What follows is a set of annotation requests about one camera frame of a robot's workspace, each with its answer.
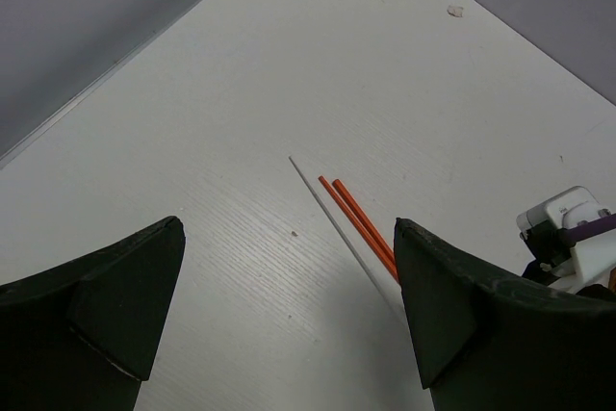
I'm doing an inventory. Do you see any white chopstick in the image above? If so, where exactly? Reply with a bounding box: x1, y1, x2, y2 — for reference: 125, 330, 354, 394
288, 156, 406, 326

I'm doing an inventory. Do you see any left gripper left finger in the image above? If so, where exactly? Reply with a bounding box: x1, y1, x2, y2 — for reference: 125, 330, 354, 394
1, 216, 186, 410

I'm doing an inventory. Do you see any orange chopstick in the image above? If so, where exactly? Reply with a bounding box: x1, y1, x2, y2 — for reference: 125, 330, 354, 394
331, 178, 398, 270
318, 175, 400, 282

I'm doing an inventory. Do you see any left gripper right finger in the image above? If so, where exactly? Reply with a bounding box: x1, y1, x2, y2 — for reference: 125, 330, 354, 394
394, 218, 615, 410

